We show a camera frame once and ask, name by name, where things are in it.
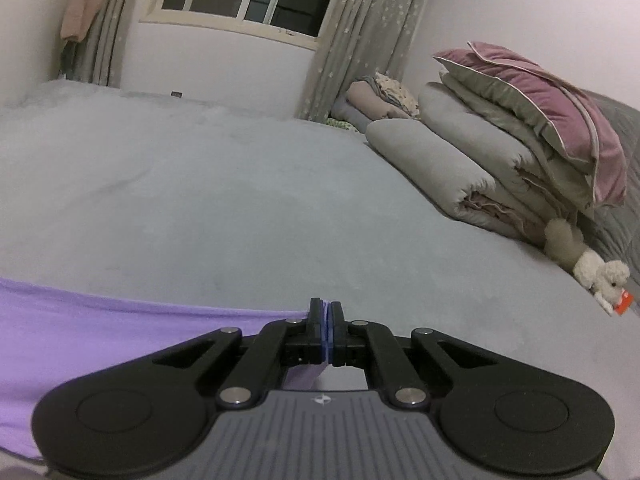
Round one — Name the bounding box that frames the beige folded blanket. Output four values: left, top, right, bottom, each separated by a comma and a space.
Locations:
346, 81, 401, 121

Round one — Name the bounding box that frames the pink hanging garment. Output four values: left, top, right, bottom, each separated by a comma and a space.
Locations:
60, 0, 110, 43

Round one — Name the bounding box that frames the dark hanging garment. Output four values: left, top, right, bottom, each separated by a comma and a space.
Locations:
57, 40, 78, 80

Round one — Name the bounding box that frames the purple shirt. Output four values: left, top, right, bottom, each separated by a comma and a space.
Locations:
0, 276, 326, 461

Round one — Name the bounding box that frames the large grey folded quilt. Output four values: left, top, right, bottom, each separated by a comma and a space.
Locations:
365, 82, 583, 256

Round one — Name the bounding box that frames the lavender grey folded cloth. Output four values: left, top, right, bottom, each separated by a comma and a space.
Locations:
330, 97, 371, 133

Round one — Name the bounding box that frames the grey starry curtain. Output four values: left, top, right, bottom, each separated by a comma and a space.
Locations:
295, 0, 443, 123
75, 0, 136, 90

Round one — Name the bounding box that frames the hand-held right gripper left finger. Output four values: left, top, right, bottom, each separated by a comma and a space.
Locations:
152, 297, 328, 409

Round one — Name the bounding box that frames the white plush dog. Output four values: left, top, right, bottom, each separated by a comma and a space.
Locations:
572, 250, 633, 317

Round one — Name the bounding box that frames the bed with grey blanket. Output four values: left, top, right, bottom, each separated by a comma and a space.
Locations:
0, 79, 640, 480

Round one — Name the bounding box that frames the pink velvet pillow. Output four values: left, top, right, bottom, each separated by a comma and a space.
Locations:
432, 41, 628, 208

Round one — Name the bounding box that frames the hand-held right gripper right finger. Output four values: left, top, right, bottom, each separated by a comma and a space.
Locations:
329, 300, 493, 409

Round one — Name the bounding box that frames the grey quilted bedspread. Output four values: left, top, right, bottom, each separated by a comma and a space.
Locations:
575, 87, 640, 306

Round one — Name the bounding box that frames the grey-green folded quilt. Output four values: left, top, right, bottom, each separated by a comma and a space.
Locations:
439, 67, 598, 211

